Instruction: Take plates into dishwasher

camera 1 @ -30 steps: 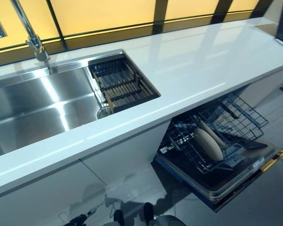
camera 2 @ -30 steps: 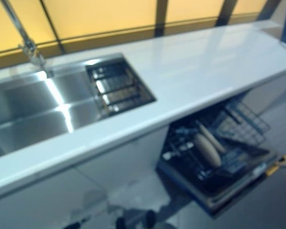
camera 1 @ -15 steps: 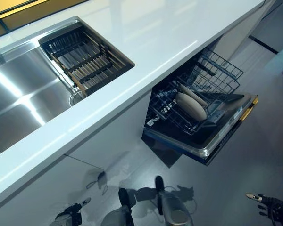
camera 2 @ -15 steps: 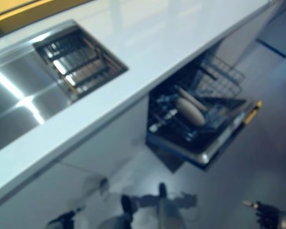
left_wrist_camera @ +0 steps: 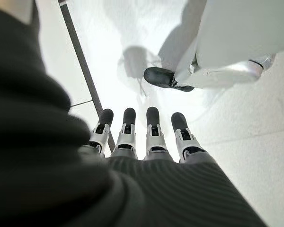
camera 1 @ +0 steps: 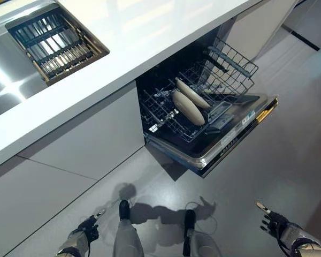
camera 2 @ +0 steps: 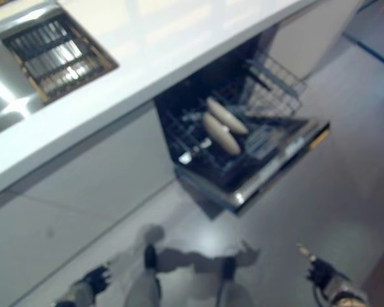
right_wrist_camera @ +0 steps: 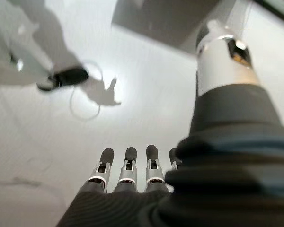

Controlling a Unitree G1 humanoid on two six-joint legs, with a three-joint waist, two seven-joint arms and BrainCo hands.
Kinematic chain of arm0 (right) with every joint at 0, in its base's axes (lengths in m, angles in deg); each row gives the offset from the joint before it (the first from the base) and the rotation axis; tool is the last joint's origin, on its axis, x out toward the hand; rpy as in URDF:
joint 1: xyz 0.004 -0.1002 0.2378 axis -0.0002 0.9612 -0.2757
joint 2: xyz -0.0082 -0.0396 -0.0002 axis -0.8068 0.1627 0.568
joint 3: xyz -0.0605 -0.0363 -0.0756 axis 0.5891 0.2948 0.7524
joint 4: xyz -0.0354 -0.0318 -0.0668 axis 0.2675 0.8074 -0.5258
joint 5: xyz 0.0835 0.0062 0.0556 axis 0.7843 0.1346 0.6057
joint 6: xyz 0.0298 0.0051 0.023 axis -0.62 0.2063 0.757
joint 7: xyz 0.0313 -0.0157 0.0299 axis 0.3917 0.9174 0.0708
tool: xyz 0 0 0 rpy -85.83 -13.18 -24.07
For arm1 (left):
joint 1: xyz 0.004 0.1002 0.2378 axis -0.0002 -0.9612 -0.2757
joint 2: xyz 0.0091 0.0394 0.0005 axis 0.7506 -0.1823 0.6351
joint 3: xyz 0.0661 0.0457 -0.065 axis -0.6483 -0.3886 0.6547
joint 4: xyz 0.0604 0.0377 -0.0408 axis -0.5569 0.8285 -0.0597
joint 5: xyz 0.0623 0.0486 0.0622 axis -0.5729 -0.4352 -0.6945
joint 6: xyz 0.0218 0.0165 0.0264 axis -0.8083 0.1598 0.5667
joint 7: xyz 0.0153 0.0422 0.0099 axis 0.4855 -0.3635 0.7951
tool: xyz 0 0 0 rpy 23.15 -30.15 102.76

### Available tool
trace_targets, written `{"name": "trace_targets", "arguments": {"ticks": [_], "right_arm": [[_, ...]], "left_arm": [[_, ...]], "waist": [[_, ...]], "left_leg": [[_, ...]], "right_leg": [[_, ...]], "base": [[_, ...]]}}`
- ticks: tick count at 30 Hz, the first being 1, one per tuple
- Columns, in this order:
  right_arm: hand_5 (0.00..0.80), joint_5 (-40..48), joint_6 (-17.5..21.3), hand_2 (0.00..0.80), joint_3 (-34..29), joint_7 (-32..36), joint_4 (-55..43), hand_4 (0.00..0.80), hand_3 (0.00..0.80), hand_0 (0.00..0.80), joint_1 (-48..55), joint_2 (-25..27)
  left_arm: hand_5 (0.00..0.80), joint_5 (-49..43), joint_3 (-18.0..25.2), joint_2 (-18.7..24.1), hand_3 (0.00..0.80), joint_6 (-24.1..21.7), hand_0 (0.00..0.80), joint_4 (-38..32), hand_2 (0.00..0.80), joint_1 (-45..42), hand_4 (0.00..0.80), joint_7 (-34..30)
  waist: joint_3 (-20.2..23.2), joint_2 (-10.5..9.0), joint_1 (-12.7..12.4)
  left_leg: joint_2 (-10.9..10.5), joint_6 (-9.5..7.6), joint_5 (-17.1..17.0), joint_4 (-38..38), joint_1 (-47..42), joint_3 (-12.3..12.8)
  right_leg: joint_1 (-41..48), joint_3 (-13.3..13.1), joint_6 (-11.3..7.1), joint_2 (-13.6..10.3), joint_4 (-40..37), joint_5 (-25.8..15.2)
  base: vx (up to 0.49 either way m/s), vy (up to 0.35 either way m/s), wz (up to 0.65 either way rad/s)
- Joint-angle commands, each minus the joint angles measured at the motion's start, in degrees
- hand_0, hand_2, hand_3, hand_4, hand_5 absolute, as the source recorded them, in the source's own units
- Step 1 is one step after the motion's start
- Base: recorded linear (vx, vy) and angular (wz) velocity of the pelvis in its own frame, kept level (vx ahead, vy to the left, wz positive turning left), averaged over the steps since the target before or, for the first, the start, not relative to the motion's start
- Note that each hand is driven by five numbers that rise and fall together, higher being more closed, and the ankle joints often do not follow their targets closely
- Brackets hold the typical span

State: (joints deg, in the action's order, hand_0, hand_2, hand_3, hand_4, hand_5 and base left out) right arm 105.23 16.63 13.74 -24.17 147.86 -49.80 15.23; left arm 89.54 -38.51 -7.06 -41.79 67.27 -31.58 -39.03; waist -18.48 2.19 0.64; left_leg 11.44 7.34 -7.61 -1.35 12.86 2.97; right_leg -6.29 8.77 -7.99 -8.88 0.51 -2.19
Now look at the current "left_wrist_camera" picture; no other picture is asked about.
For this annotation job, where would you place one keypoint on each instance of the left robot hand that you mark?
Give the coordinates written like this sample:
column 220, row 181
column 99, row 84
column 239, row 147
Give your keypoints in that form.
column 85, row 184

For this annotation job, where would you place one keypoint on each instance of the white glossy cabinet door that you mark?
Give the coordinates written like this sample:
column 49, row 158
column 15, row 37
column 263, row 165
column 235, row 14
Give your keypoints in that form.
column 56, row 59
column 82, row 110

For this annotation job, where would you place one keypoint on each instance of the dark cabinet toe kick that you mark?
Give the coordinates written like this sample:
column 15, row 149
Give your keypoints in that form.
column 79, row 47

